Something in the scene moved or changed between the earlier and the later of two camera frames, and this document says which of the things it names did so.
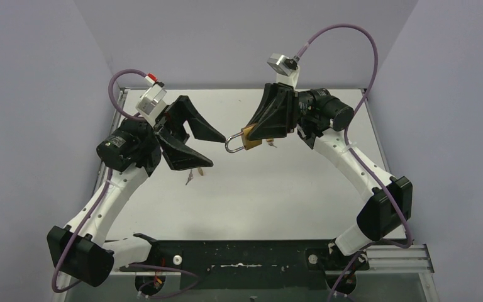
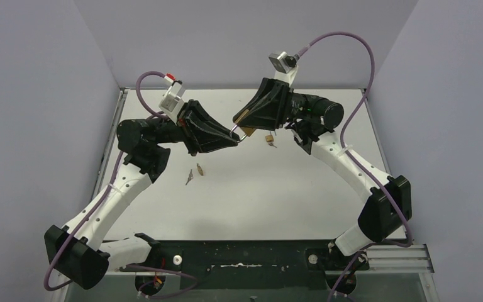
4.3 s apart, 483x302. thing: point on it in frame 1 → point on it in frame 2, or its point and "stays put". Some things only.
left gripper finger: (181, 157) → (203, 142)
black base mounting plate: (249, 263) stays put
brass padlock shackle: (234, 151) → (247, 131)
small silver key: (190, 177) stays put
